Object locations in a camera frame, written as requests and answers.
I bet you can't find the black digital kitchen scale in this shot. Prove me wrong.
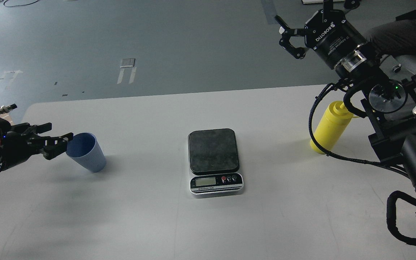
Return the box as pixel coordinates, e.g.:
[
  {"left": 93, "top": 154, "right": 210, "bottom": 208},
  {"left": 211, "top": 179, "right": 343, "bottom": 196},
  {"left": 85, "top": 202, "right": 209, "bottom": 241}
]
[{"left": 188, "top": 128, "right": 244, "bottom": 196}]

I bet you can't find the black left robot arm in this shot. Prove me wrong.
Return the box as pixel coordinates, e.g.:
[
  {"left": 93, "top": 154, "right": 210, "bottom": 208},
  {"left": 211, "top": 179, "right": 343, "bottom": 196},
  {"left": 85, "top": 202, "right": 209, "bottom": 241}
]
[{"left": 0, "top": 104, "right": 74, "bottom": 173}]

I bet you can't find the seated person in dark clothes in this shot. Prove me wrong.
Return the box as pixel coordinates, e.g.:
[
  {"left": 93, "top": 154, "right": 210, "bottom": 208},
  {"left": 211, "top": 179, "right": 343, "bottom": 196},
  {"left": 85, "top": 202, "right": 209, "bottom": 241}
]
[{"left": 363, "top": 10, "right": 416, "bottom": 56}]

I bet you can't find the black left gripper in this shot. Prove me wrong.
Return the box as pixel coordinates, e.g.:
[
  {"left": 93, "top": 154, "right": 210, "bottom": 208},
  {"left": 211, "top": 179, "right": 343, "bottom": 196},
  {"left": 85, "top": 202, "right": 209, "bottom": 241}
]
[{"left": 0, "top": 123, "right": 74, "bottom": 171}]

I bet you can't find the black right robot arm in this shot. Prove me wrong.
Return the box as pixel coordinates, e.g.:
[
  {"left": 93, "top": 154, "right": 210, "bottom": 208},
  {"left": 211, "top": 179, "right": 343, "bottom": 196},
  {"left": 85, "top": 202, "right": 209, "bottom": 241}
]
[{"left": 274, "top": 0, "right": 416, "bottom": 246}]

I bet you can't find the yellow squeeze bottle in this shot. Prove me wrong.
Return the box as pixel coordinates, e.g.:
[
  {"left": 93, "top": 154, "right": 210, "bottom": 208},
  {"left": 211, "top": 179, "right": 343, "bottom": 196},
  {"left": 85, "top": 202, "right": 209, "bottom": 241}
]
[{"left": 312, "top": 101, "right": 358, "bottom": 151}]

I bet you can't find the grey office chair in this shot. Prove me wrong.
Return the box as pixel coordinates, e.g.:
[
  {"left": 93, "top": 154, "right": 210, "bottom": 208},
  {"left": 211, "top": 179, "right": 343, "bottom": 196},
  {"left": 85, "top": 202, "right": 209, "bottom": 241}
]
[{"left": 379, "top": 55, "right": 416, "bottom": 74}]

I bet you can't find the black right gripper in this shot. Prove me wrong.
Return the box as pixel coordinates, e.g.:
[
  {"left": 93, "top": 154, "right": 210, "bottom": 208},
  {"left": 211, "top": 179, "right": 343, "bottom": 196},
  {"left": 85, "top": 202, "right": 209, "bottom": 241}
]
[{"left": 274, "top": 0, "right": 368, "bottom": 70}]

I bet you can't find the blue ribbed cup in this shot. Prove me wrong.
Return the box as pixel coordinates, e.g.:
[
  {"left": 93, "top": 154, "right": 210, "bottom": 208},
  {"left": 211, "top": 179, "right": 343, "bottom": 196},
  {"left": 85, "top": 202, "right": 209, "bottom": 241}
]
[{"left": 66, "top": 132, "right": 106, "bottom": 173}]

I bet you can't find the grey floor socket plate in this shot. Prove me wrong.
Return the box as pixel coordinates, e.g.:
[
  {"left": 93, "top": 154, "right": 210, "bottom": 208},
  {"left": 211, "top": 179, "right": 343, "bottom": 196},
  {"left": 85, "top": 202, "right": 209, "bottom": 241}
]
[{"left": 120, "top": 58, "right": 136, "bottom": 69}]

